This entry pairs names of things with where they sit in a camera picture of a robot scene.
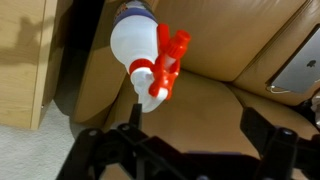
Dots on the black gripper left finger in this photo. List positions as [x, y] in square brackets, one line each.
[136, 116]

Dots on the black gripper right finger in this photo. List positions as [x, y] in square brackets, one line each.
[256, 128]

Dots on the white spray bottle red trigger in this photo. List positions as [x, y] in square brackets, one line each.
[135, 40]

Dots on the brown leather sofa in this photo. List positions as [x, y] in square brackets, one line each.
[206, 110]

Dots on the silver laptop with logo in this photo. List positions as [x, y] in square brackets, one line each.
[301, 68]

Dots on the light wooden drawer cabinet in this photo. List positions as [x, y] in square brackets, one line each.
[20, 66]

